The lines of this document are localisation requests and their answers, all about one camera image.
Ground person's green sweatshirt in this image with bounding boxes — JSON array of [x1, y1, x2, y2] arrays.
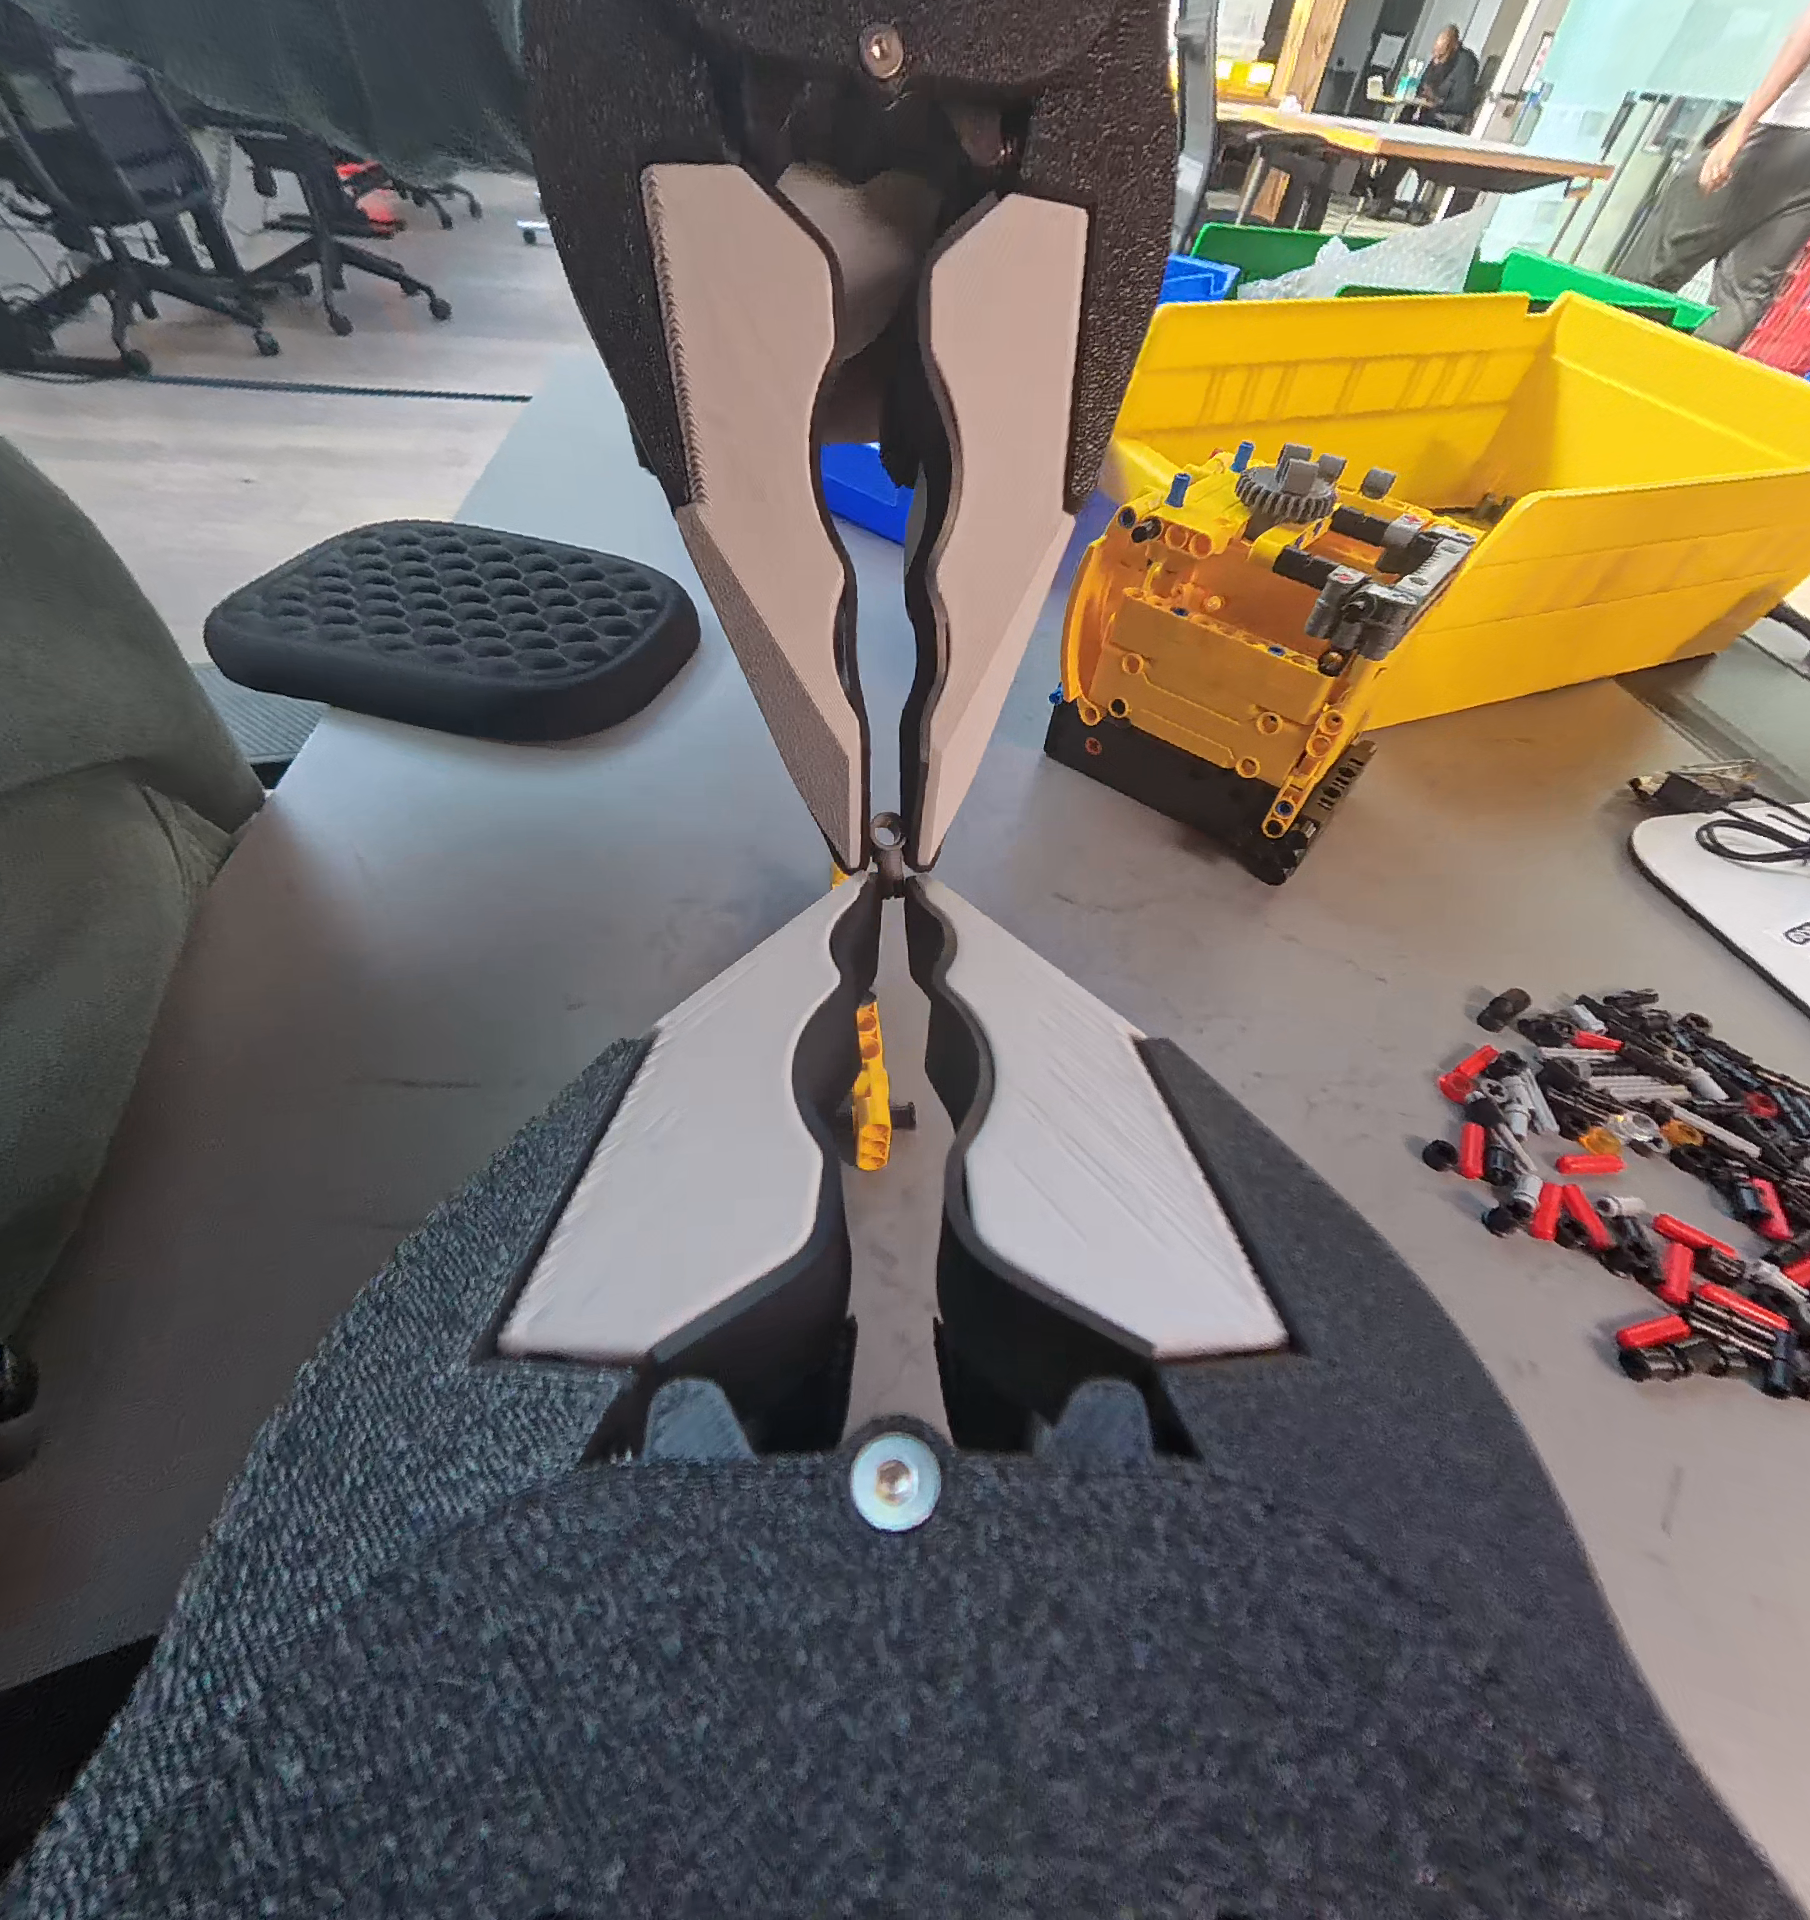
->
[[0, 381, 267, 1353]]

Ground long wooden table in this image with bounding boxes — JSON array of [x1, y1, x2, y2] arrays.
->
[[1219, 98, 1616, 230]]

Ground clear bubble wrap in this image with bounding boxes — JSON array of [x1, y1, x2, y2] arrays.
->
[[1244, 206, 1495, 302]]

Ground person's black pants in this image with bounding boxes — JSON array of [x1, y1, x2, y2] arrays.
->
[[0, 1634, 161, 1913]]

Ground black quilted pad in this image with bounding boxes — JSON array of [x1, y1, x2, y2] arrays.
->
[[202, 518, 701, 743]]

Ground grey ribbed mat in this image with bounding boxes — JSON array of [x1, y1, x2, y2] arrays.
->
[[192, 660, 326, 787]]

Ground yellow lego beam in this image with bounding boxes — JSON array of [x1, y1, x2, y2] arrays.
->
[[850, 997, 895, 1175]]

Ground yellow plastic bin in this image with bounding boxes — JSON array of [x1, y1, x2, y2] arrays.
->
[[1107, 292, 1810, 732]]

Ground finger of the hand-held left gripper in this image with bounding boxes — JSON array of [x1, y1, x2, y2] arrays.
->
[[902, 192, 1092, 871], [643, 163, 872, 871]]

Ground black cable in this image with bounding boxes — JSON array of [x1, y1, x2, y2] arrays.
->
[[1630, 765, 1810, 896]]

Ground black office chair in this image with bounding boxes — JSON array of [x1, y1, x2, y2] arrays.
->
[[234, 127, 458, 340], [0, 42, 285, 376]]

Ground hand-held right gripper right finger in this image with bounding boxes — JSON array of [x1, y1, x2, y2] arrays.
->
[[910, 880, 1289, 1452]]

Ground person's left forearm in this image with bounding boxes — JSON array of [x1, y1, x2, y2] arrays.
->
[[5, 0, 532, 181]]

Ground green plastic bin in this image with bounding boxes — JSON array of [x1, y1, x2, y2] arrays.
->
[[1191, 221, 1387, 289], [1469, 246, 1720, 336]]

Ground pile of small lego pins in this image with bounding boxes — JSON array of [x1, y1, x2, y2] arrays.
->
[[1422, 985, 1810, 1401]]

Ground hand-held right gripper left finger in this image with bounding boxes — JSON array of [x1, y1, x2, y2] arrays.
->
[[501, 874, 865, 1452]]

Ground blue plastic bin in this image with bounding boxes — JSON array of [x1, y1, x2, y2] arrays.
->
[[819, 251, 1241, 543]]

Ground yellow lego robot model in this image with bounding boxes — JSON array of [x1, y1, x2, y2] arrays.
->
[[1045, 441, 1482, 886]]

